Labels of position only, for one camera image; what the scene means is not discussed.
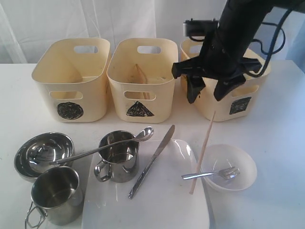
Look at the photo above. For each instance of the stainless steel mug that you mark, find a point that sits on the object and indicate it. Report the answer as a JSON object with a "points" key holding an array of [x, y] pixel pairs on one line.
{"points": [[56, 196], [119, 163]]}

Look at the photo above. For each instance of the front stainless steel mug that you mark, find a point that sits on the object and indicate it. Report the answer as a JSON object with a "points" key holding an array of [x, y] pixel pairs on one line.
{"points": [[56, 196]]}

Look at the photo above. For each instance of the small stainless steel fork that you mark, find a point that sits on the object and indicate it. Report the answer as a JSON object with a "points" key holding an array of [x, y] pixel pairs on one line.
{"points": [[227, 173]]}

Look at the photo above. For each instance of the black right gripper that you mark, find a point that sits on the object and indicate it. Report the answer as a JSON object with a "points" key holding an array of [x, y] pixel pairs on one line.
{"points": [[221, 58]]}

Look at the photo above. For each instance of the cream bin with triangle mark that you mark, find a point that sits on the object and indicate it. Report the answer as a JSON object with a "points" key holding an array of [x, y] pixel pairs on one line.
{"points": [[155, 57]]}

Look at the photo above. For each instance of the small inner steel bowl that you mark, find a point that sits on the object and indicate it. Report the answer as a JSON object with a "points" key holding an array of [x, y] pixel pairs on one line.
{"points": [[41, 157]]}

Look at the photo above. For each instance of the rear stainless steel mug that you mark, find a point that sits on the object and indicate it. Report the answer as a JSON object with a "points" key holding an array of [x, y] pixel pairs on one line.
{"points": [[119, 163]]}

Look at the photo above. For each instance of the large stainless steel bowl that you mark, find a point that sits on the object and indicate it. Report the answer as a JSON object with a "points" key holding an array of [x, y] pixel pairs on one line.
{"points": [[21, 163]]}

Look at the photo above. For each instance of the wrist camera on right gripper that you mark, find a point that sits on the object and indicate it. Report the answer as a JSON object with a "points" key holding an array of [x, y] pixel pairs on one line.
{"points": [[198, 28]]}

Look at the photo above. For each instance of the wooden chopstick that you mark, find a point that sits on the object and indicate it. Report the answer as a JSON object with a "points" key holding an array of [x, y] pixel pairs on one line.
{"points": [[199, 161], [143, 80]]}

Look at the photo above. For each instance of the cream bin with circle mark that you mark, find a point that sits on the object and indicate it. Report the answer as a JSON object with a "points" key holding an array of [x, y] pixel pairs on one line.
{"points": [[72, 80]]}

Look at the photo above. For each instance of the long stainless steel spoon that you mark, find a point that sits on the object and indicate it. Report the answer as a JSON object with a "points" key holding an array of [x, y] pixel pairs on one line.
{"points": [[144, 135]]}

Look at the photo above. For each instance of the white curtain backdrop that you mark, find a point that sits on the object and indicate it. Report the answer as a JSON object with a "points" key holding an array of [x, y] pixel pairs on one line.
{"points": [[29, 27]]}

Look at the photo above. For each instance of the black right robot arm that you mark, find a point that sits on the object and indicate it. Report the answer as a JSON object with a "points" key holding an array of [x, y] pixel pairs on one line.
{"points": [[252, 13]]}

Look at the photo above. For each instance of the stainless steel table knife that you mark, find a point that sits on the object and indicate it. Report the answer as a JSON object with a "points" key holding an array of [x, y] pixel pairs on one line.
{"points": [[159, 149]]}

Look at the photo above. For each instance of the white plastic bowl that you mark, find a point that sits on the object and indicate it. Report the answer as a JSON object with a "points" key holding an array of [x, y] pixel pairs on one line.
{"points": [[222, 156]]}

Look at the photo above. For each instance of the cream bin with square mark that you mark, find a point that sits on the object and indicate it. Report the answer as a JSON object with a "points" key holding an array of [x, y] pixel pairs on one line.
{"points": [[237, 103]]}

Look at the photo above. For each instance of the white square plate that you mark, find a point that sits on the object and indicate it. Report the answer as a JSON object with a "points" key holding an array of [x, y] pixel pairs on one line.
{"points": [[163, 200]]}

